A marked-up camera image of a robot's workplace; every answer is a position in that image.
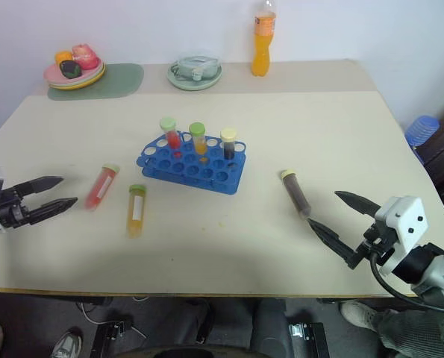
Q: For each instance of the pink plate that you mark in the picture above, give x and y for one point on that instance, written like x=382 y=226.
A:
x=52 y=74

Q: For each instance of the brown liquid tube, yellow cap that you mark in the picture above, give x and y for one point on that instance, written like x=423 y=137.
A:
x=295 y=192

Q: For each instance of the orange soda bottle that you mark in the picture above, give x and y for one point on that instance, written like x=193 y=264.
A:
x=262 y=52

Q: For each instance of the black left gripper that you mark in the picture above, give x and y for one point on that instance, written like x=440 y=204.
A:
x=10 y=212

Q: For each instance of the green placemat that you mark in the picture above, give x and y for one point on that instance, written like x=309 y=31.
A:
x=121 y=80

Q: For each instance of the yellow plate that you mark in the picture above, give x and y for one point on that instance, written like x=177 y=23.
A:
x=89 y=83

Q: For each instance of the green trouser leg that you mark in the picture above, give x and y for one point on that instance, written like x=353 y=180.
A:
x=419 y=335

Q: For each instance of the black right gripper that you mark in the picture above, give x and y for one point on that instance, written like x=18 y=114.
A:
x=374 y=246

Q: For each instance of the blue water jug cap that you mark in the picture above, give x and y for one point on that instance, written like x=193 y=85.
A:
x=421 y=130

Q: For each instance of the clear lidded food container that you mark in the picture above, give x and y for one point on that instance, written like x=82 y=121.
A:
x=193 y=65

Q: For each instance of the red liquid tube, green cap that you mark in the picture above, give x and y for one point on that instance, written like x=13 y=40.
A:
x=172 y=137

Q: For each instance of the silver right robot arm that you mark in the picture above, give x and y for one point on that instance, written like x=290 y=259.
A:
x=438 y=276

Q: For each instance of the blue plastic test tube rack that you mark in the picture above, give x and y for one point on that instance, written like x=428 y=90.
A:
x=192 y=173

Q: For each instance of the red liquid tube, yellow cap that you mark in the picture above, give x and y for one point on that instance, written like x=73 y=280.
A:
x=99 y=188

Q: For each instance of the dark rounded robot base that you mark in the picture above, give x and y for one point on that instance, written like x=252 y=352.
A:
x=225 y=328

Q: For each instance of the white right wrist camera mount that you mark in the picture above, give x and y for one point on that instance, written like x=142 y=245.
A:
x=404 y=220

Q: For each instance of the dark wooden furniture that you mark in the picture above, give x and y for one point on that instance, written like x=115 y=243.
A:
x=443 y=160

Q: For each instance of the dark liquid tube, yellow cap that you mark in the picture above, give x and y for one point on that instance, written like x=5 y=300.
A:
x=228 y=149

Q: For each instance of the black and green toy fruit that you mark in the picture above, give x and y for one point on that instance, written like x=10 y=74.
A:
x=69 y=69

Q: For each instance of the orange liquid tube, green cap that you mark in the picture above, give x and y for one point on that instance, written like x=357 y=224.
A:
x=136 y=212
x=199 y=143

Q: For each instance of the pink toy apple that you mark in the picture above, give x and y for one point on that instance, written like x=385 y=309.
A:
x=84 y=56

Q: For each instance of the white sneaker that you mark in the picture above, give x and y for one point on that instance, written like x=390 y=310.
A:
x=357 y=315

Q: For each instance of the black metal box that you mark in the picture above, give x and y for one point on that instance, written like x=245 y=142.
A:
x=109 y=339
x=309 y=339

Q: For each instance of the pale green plate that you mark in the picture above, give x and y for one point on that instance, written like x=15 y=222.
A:
x=177 y=83

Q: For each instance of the orange toy fruit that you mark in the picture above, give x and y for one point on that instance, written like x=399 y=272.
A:
x=63 y=56

